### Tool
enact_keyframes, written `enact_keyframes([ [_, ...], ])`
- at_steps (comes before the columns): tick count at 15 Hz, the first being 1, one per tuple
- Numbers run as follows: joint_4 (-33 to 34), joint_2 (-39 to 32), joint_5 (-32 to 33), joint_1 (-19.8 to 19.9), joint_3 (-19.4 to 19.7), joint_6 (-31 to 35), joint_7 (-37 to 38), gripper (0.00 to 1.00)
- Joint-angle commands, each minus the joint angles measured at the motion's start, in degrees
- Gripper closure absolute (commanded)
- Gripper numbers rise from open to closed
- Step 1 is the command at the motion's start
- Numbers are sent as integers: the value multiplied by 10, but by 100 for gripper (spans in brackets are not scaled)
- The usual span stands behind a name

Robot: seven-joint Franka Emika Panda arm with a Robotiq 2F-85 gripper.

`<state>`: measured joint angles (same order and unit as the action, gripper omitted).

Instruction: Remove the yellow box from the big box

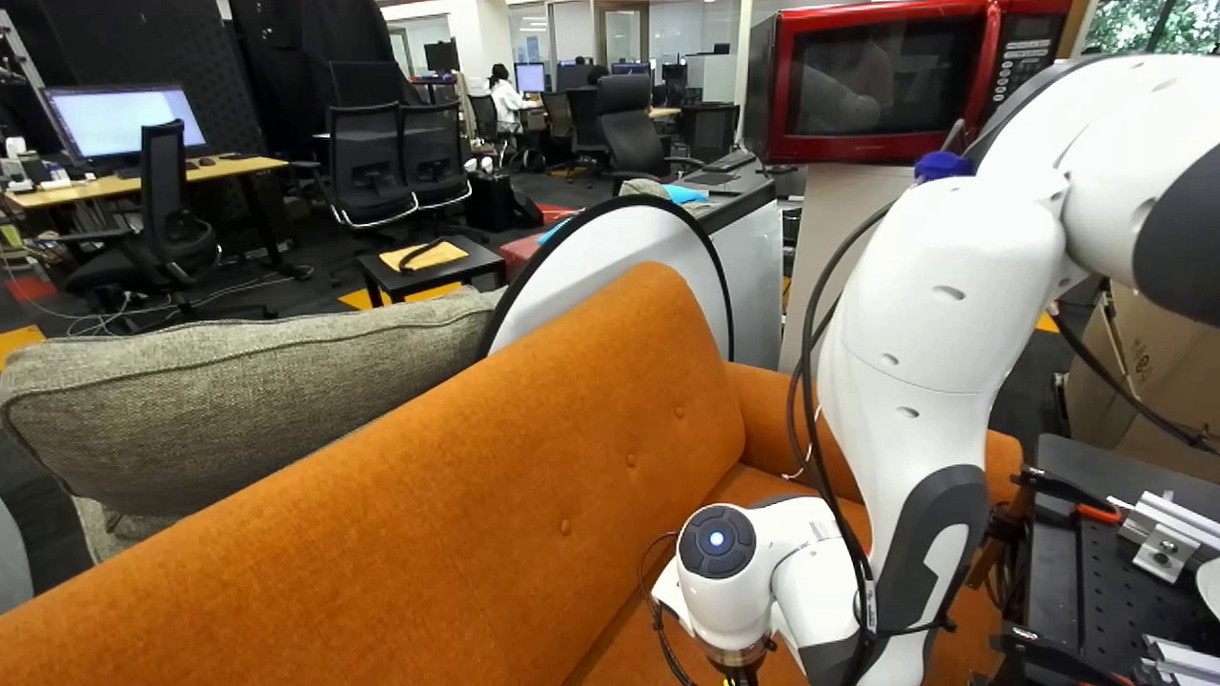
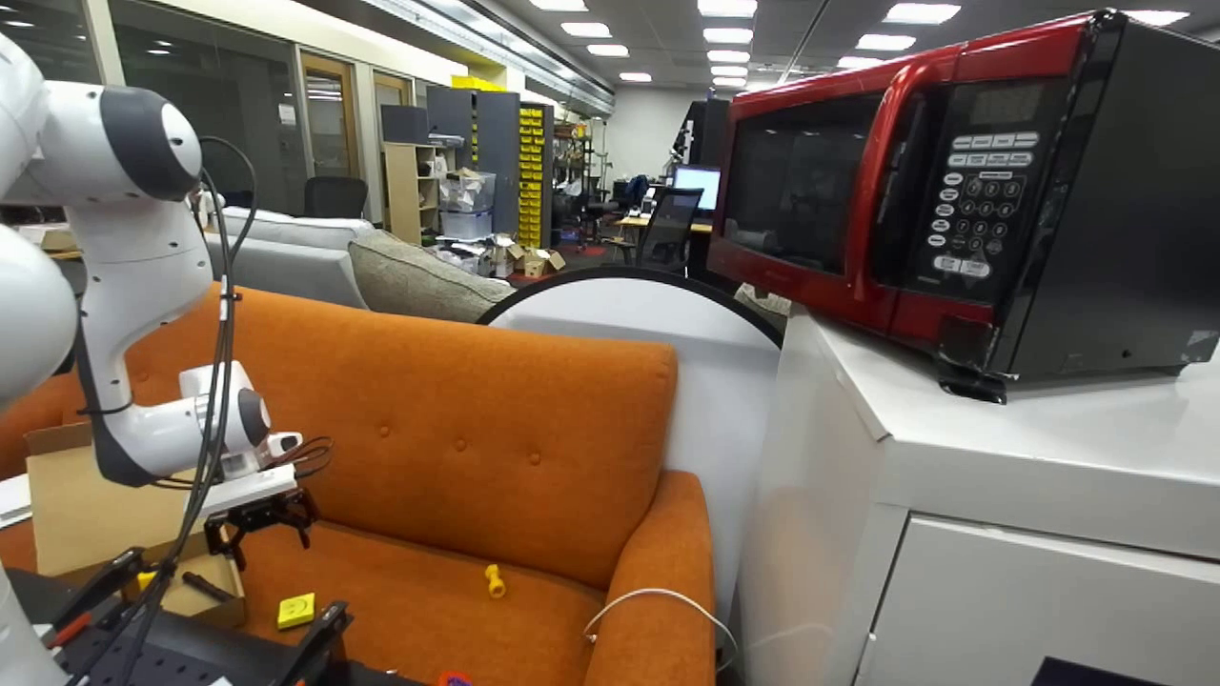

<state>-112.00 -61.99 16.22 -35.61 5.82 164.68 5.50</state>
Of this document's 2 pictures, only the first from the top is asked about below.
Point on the small background monitor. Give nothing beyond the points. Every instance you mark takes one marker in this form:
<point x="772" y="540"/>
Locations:
<point x="532" y="76"/>

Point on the seated person white shirt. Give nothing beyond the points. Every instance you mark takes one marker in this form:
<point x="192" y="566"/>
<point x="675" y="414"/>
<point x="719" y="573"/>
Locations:
<point x="503" y="101"/>

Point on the round white panel black rim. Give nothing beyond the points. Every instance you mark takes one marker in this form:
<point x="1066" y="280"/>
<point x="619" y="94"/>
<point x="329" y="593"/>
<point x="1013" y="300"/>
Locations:
<point x="611" y="249"/>

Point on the black perforated mounting board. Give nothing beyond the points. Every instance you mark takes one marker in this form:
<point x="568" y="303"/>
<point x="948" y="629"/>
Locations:
<point x="1079" y="583"/>

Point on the red microwave oven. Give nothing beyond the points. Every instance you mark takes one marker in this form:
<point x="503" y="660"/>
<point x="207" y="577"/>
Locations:
<point x="864" y="76"/>

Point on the yellow folder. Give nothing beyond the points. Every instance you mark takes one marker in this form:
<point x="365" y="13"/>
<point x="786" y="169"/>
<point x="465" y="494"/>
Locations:
<point x="423" y="256"/>

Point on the wooden office desk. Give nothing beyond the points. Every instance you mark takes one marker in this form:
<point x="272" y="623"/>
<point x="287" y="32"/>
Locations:
<point x="152" y="176"/>

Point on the cyan blue small item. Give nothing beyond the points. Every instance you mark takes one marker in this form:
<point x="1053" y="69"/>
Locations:
<point x="684" y="196"/>

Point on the grey cushion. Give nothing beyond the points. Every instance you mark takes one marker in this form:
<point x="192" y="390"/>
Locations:
<point x="230" y="393"/>

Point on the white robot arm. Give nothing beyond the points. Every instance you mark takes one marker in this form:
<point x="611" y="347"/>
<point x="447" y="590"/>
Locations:
<point x="938" y="319"/>

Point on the lit computer monitor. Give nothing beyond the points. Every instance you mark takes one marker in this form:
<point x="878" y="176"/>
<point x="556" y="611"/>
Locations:
<point x="118" y="120"/>

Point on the orange fabric sofa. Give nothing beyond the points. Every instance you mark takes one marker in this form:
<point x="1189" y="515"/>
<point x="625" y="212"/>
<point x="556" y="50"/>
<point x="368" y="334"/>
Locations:
<point x="443" y="510"/>

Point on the white cabinet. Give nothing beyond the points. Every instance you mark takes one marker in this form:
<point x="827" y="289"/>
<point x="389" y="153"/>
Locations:
<point x="757" y="280"/>

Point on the small black low table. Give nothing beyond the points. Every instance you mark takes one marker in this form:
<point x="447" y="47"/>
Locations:
<point x="431" y="271"/>

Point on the silver metal bracket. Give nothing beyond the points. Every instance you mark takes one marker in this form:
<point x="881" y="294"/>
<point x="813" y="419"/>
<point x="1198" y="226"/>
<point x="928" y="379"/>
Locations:
<point x="1165" y="535"/>

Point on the black office chair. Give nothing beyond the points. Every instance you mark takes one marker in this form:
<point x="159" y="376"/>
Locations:
<point x="630" y="139"/>
<point x="162" y="164"/>
<point x="368" y="158"/>
<point x="434" y="153"/>
<point x="714" y="129"/>

